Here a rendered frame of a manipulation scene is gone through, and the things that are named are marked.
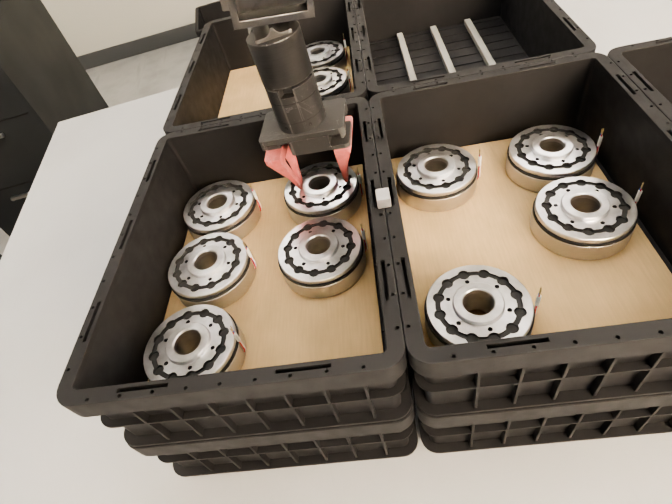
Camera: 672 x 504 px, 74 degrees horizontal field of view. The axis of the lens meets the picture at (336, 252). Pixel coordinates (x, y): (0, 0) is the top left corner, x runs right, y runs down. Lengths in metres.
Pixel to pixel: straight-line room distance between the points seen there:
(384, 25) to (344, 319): 0.68
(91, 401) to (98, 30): 3.67
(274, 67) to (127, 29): 3.48
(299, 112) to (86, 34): 3.56
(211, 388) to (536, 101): 0.54
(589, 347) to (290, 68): 0.37
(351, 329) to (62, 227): 0.75
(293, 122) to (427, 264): 0.22
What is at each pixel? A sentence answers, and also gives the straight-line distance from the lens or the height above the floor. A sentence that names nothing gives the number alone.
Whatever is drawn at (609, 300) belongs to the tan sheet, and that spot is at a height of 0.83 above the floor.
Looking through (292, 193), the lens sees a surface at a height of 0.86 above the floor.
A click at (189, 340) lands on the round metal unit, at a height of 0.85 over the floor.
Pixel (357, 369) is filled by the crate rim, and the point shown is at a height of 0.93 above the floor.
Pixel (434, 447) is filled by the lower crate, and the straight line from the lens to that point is 0.55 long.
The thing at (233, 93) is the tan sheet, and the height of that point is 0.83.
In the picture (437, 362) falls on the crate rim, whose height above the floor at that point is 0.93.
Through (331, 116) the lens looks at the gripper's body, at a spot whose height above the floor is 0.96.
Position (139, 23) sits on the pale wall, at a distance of 3.93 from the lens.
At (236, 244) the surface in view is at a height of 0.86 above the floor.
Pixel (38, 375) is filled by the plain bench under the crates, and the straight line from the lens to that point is 0.85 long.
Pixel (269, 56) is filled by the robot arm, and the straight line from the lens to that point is 0.49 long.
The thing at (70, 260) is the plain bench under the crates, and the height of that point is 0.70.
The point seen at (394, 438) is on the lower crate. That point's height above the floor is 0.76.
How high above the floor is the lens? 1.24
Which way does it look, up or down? 48 degrees down
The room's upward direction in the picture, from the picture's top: 16 degrees counter-clockwise
